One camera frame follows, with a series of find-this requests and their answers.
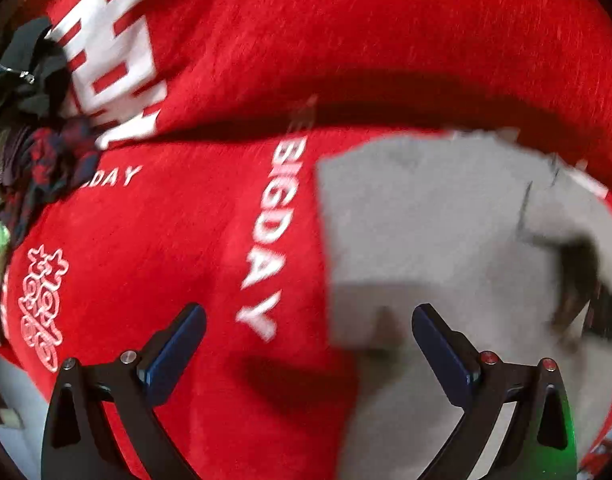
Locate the grey small shirt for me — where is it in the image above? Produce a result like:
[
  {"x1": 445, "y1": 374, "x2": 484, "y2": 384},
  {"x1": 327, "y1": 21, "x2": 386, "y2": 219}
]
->
[{"x1": 317, "y1": 136, "x2": 612, "y2": 479}]

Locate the dark plaid clothes pile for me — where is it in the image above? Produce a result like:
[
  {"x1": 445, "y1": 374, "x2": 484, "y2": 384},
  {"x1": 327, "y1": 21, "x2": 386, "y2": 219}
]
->
[{"x1": 0, "y1": 16, "x2": 100, "y2": 247}]

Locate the red blanket with white lettering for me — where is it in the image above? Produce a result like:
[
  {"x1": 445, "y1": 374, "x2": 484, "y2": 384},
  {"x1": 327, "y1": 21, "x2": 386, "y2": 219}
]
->
[{"x1": 2, "y1": 0, "x2": 612, "y2": 479}]

